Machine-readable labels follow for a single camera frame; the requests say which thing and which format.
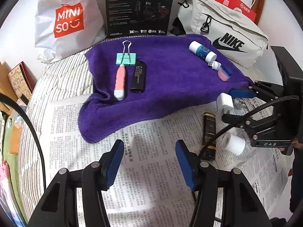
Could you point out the purple towel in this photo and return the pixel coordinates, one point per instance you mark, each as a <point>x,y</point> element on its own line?
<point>170,80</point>

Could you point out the white plastic shopping bag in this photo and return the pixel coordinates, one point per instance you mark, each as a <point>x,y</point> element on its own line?
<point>71,2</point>

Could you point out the person's right hand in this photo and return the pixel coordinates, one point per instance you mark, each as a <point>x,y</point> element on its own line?
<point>298,143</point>

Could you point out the white charger plug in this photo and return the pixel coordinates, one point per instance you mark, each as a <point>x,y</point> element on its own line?
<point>224,101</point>

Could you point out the grey waist bag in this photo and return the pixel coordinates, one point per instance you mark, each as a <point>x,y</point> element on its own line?
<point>227,23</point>

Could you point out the white tape roll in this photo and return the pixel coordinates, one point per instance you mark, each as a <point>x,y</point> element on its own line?
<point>233,143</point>

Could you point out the white and blue bottle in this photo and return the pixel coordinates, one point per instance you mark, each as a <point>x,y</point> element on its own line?
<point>201,50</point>

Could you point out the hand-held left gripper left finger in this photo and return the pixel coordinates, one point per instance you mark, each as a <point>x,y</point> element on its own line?
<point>113,165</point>

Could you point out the black rectangular device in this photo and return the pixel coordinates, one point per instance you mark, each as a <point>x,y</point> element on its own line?
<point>138,78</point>

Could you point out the newspaper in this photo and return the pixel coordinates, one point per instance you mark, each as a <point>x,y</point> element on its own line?
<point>146,146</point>

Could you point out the patterned book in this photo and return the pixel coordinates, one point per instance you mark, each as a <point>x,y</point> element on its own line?
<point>20,80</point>

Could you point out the green binder clip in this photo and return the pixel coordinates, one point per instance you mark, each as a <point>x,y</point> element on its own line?
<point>125,58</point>

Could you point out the small white usb adapter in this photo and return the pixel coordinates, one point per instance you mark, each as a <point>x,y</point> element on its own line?
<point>216,65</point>

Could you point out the black and gold box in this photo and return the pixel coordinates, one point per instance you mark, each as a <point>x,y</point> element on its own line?
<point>209,134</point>

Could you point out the blue and pink small case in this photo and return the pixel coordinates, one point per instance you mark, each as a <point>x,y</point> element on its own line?
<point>224,74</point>

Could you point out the brown wooden headboard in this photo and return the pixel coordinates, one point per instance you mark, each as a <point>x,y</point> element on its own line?
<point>261,0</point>

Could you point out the green cloth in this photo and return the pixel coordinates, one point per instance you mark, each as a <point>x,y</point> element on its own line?
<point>7,141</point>

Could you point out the black headphone box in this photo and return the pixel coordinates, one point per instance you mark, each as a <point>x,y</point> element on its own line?
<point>123,9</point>

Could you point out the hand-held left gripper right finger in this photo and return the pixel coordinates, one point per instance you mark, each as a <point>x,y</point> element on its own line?
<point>185,165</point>

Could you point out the pink and white pen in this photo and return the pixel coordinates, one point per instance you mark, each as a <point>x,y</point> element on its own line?
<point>120,80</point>

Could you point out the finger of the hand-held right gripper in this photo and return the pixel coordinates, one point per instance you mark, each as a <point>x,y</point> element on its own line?
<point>236,117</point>
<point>241,93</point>

